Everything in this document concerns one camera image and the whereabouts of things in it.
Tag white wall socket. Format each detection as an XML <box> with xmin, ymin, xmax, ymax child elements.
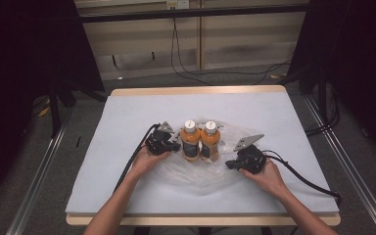
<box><xmin>165</xmin><ymin>0</ymin><xmax>190</xmax><ymax>10</ymax></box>

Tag black curtain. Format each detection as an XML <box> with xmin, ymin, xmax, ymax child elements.
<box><xmin>287</xmin><ymin>0</ymin><xmax>376</xmax><ymax>168</ymax></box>
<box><xmin>0</xmin><ymin>0</ymin><xmax>106</xmax><ymax>211</ymax></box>

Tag metal floor rail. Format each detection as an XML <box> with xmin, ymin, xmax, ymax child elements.
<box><xmin>5</xmin><ymin>120</ymin><xmax>71</xmax><ymax>235</ymax></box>
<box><xmin>304</xmin><ymin>97</ymin><xmax>376</xmax><ymax>235</ymax></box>

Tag pale blue table mat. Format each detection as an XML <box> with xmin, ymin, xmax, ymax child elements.
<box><xmin>65</xmin><ymin>91</ymin><xmax>341</xmax><ymax>215</ymax></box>

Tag yellow floor tape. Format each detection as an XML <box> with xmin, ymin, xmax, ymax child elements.
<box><xmin>37</xmin><ymin>105</ymin><xmax>51</xmax><ymax>118</ymax></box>

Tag black wall cable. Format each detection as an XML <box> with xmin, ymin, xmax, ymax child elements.
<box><xmin>174</xmin><ymin>18</ymin><xmax>294</xmax><ymax>85</ymax></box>
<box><xmin>170</xmin><ymin>18</ymin><xmax>212</xmax><ymax>86</ymax></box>

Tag wooden table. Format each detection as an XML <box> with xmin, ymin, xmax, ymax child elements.
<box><xmin>65</xmin><ymin>84</ymin><xmax>343</xmax><ymax>227</ymax></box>

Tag clear printed plastic bag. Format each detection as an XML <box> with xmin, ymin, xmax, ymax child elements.
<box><xmin>155</xmin><ymin>115</ymin><xmax>268</xmax><ymax>194</ymax></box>

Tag black floor cables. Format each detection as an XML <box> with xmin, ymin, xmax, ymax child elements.
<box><xmin>305</xmin><ymin>83</ymin><xmax>341</xmax><ymax>137</ymax></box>

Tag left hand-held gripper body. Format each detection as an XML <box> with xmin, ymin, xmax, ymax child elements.
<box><xmin>144</xmin><ymin>120</ymin><xmax>176</xmax><ymax>157</ymax></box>

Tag black horizontal bar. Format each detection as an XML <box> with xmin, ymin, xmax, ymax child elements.
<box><xmin>77</xmin><ymin>4</ymin><xmax>311</xmax><ymax>24</ymax></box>

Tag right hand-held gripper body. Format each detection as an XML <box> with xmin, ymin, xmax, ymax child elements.
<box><xmin>232</xmin><ymin>133</ymin><xmax>268</xmax><ymax>174</ymax></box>

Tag right hand-held gripper cable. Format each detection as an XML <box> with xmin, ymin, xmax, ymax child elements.
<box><xmin>261</xmin><ymin>150</ymin><xmax>343</xmax><ymax>207</ymax></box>

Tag orange juice bottle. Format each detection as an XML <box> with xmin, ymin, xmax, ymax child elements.
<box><xmin>200</xmin><ymin>119</ymin><xmax>222</xmax><ymax>164</ymax></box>
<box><xmin>179</xmin><ymin>119</ymin><xmax>202</xmax><ymax>164</ymax></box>

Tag person's right hand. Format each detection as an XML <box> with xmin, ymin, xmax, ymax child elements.
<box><xmin>239</xmin><ymin>159</ymin><xmax>290</xmax><ymax>199</ymax></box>

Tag person's left hand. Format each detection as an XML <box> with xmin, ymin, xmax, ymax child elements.
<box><xmin>128</xmin><ymin>151</ymin><xmax>171</xmax><ymax>180</ymax></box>

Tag black stand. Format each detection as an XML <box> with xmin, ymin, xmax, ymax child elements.
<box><xmin>47</xmin><ymin>83</ymin><xmax>108</xmax><ymax>139</ymax></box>
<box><xmin>279</xmin><ymin>64</ymin><xmax>329</xmax><ymax>127</ymax></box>

